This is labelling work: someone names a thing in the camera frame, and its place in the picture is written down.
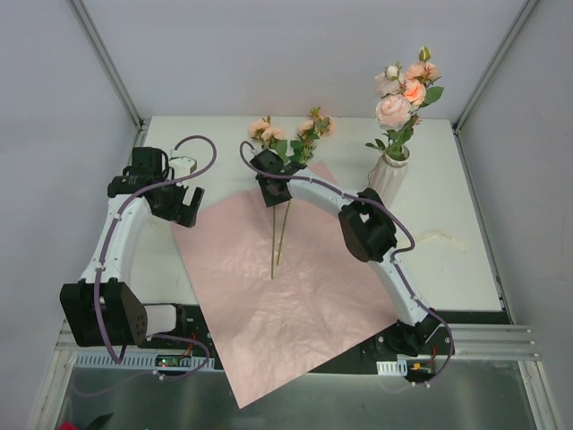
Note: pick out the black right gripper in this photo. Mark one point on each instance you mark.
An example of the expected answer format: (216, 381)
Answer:
(274, 192)

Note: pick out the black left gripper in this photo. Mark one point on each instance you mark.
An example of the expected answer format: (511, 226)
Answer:
(180, 204)

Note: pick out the peach rose stem leafy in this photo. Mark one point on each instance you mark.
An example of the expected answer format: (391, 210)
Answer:
(301, 148)

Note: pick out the small peach rose stem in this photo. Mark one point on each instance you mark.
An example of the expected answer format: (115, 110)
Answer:
(268, 132)

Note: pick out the pink wrapping paper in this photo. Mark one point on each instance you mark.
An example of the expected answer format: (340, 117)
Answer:
(279, 299)

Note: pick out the pale pink rose stem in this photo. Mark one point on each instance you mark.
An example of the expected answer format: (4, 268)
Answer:
(385, 90)

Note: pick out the orange rose stem with bud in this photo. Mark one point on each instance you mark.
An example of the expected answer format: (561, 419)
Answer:
(416, 90)

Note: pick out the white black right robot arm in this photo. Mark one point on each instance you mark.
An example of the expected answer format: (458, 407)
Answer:
(369, 231)

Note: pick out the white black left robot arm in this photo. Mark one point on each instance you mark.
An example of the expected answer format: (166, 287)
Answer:
(101, 307)

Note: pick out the white ribbed ceramic vase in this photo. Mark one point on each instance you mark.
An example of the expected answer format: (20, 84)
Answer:
(388, 175)

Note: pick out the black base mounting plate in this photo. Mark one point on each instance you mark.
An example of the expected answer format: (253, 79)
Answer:
(359, 359)

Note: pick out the red object at bottom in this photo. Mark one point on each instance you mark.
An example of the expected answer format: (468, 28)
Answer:
(66, 425)

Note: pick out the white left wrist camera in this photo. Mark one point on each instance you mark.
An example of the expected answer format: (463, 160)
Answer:
(181, 164)

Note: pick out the left aluminium side rail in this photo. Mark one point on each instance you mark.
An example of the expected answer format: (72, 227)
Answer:
(113, 256)

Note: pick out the aluminium side rail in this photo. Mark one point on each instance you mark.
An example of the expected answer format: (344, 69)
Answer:
(482, 225)
(113, 256)

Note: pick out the left slotted cable duct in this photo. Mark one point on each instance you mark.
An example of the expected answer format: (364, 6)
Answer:
(144, 361)

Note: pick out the slotted cable duct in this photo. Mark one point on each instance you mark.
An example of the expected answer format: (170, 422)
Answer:
(405, 366)
(144, 361)

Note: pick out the right aluminium side rail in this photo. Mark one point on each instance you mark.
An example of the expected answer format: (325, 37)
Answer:
(482, 225)

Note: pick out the right slotted cable duct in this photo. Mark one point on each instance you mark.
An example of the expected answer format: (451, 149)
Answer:
(405, 366)

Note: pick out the left aluminium frame post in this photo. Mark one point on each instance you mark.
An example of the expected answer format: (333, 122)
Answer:
(105, 60)

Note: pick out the aluminium frame post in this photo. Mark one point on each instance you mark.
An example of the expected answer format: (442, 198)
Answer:
(105, 60)
(522, 18)

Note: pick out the aluminium front frame rail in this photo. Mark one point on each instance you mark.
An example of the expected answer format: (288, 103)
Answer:
(510, 342)

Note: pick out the right aluminium frame post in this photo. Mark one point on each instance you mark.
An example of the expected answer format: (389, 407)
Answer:
(522, 18)

